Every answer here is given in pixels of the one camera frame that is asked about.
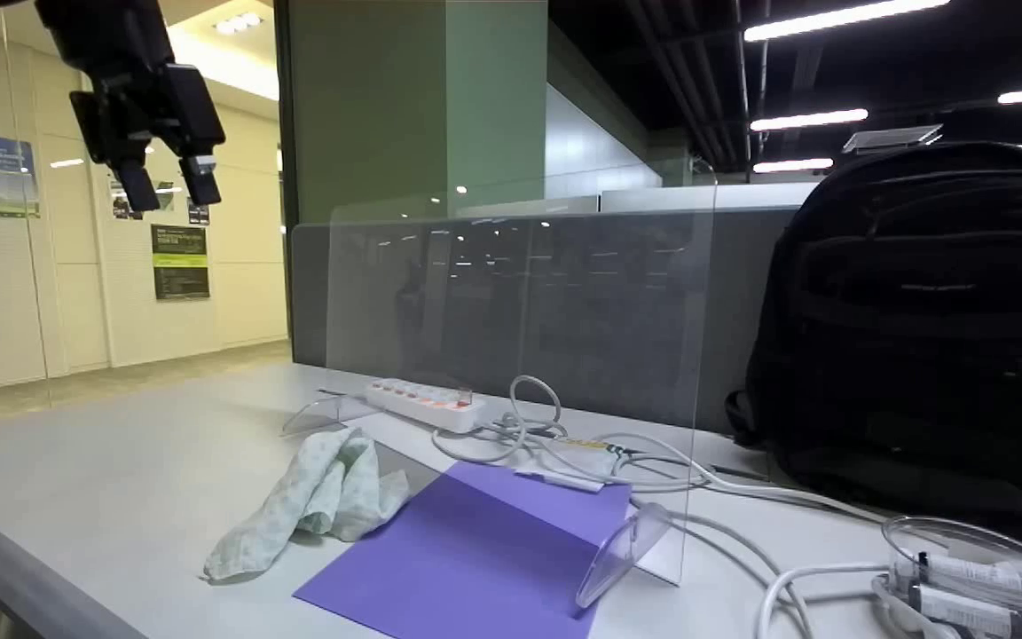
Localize grey desk partition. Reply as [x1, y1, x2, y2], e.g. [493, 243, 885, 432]
[288, 183, 825, 438]

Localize green pillar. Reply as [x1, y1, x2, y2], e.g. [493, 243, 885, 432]
[272, 0, 551, 224]

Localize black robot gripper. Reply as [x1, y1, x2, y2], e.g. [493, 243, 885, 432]
[36, 0, 225, 215]

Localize white power adapters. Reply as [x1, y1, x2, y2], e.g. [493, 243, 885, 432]
[872, 552, 1022, 639]

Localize dark green wall sign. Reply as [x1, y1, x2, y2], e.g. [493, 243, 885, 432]
[148, 224, 211, 301]

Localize white power strip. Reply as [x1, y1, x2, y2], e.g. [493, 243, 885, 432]
[329, 379, 485, 432]

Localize pale green patterned cloth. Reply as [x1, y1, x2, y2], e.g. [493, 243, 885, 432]
[202, 429, 413, 585]

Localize black backpack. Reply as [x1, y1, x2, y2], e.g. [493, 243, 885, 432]
[723, 138, 1022, 539]

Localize white coiled cable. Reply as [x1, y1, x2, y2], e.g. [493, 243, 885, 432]
[426, 372, 894, 598]

